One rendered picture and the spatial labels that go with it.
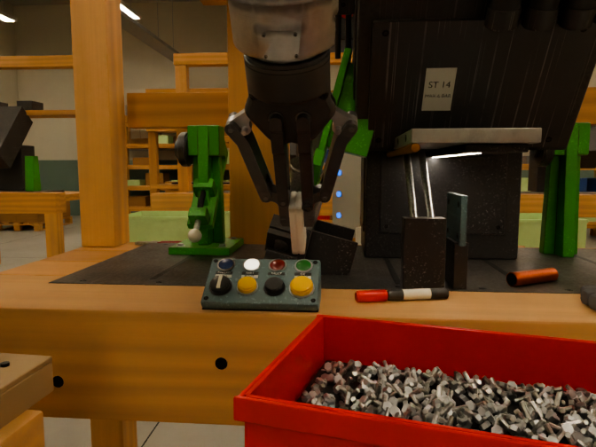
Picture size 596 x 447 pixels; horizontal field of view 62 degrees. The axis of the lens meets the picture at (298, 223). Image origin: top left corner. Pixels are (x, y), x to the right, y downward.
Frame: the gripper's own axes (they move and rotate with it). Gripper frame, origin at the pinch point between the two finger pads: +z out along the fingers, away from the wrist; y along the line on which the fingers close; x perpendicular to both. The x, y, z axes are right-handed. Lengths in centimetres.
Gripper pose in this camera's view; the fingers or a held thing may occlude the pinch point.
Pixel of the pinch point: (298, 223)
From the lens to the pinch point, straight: 56.1
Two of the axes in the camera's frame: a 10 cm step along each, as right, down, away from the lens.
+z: 0.5, 7.5, 6.6
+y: 10.0, 0.1, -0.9
